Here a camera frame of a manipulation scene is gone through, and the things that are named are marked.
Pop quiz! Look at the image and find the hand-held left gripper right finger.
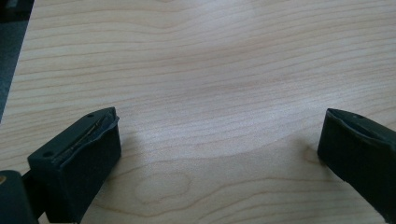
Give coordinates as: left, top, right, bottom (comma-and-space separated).
317, 107, 396, 224

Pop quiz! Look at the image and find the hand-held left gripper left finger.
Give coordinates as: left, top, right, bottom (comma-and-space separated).
27, 106, 122, 224

